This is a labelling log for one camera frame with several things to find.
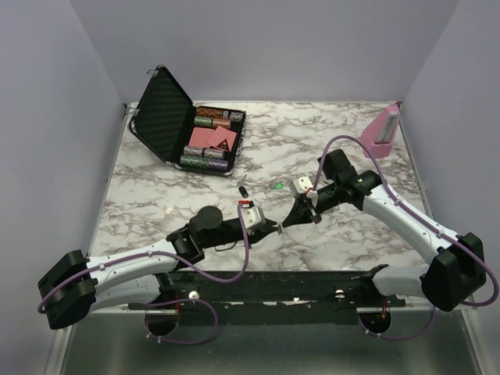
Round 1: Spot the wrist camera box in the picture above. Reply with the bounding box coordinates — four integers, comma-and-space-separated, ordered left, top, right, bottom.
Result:
289, 176, 317, 199
241, 206, 266, 230

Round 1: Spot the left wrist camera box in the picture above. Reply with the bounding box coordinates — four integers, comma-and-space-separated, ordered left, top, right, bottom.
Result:
241, 206, 266, 230

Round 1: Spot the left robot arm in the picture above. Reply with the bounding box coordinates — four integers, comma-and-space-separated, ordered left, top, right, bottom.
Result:
37, 202, 278, 330

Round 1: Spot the pink holder block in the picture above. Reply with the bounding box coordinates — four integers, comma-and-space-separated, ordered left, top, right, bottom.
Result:
359, 105, 400, 159

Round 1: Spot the red playing card deck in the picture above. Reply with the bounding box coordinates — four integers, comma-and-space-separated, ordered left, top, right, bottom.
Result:
188, 127, 215, 148

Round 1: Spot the black poker chip case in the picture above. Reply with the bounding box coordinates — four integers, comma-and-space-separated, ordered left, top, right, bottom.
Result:
128, 66, 246, 177

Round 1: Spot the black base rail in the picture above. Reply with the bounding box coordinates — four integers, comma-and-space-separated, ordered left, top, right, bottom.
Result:
129, 271, 405, 334

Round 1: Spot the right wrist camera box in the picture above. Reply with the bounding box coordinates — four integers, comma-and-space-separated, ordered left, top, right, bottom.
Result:
289, 176, 317, 199

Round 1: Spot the red card with black triangle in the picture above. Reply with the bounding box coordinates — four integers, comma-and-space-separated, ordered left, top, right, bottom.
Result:
207, 127, 238, 152

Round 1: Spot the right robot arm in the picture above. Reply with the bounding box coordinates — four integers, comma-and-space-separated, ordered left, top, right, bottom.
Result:
282, 149, 486, 312

